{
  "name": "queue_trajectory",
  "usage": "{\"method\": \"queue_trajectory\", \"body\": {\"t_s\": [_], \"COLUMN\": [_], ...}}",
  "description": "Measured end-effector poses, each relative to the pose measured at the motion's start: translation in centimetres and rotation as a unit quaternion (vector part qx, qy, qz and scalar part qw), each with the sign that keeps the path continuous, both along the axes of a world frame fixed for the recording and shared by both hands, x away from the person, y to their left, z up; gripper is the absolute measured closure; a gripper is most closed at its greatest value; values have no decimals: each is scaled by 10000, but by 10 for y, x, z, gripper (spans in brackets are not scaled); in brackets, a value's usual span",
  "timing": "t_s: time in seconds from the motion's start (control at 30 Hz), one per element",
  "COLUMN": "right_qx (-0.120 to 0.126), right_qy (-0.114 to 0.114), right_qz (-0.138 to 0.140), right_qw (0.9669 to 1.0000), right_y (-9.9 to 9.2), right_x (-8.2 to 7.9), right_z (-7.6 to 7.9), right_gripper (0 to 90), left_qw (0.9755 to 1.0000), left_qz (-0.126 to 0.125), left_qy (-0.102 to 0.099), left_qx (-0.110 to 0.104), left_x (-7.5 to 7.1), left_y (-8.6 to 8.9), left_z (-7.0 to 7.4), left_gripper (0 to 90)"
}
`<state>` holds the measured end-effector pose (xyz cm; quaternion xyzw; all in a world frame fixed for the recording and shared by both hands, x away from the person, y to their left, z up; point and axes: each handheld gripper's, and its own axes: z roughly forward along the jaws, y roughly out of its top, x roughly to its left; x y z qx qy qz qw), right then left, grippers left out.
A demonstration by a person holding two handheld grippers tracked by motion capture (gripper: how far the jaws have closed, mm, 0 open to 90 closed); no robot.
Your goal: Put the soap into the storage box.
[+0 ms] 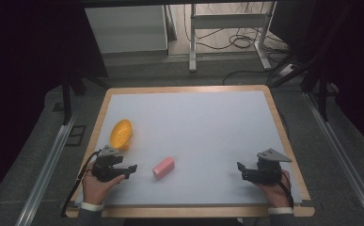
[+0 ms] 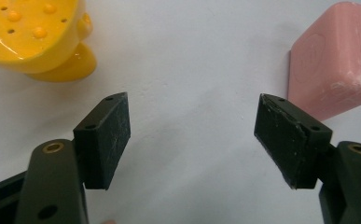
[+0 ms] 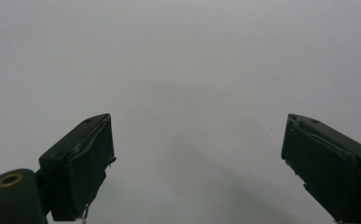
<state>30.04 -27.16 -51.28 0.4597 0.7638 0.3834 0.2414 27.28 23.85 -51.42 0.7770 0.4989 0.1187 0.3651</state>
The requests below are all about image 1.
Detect person's left hand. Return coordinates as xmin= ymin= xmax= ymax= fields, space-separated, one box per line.
xmin=81 ymin=170 xmax=126 ymax=207

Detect white metal desk frame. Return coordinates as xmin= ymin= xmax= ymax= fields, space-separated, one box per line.
xmin=188 ymin=1 xmax=278 ymax=73

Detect white power strip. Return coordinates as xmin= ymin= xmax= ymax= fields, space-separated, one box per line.
xmin=277 ymin=63 xmax=297 ymax=78

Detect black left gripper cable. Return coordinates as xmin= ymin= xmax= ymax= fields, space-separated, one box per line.
xmin=59 ymin=150 xmax=102 ymax=218

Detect white board with wooden frame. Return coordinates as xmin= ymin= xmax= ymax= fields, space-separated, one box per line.
xmin=75 ymin=90 xmax=303 ymax=208

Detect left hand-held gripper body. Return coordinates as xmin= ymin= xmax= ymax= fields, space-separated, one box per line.
xmin=91 ymin=144 xmax=125 ymax=183

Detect pink soap bar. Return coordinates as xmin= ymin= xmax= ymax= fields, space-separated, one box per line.
xmin=151 ymin=156 xmax=176 ymax=181

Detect black metal stand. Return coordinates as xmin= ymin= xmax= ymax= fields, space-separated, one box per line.
xmin=300 ymin=70 xmax=340 ymax=122
xmin=60 ymin=71 xmax=88 ymax=126

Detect black floor socket plate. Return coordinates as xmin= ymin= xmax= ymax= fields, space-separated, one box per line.
xmin=65 ymin=124 xmax=87 ymax=147

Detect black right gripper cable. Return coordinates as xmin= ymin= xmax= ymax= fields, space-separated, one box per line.
xmin=277 ymin=170 xmax=295 ymax=210

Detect orange-yellow mango-shaped object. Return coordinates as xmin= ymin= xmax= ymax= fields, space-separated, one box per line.
xmin=109 ymin=119 xmax=134 ymax=152

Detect black floor cables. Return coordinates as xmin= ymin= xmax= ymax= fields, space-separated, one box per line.
xmin=183 ymin=2 xmax=292 ymax=87

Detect white cabinet panel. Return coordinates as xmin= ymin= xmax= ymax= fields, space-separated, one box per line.
xmin=84 ymin=5 xmax=169 ymax=55

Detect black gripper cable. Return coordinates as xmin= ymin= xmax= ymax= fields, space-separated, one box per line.
xmin=277 ymin=170 xmax=295 ymax=210
xmin=59 ymin=150 xmax=102 ymax=218

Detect person's right hand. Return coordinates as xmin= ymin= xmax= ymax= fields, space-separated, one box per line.
xmin=254 ymin=169 xmax=293 ymax=209

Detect aluminium rail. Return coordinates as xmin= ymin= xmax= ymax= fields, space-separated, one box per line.
xmin=304 ymin=91 xmax=364 ymax=226
xmin=14 ymin=114 xmax=79 ymax=226

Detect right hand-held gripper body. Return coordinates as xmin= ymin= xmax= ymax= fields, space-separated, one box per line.
xmin=245 ymin=148 xmax=293 ymax=186

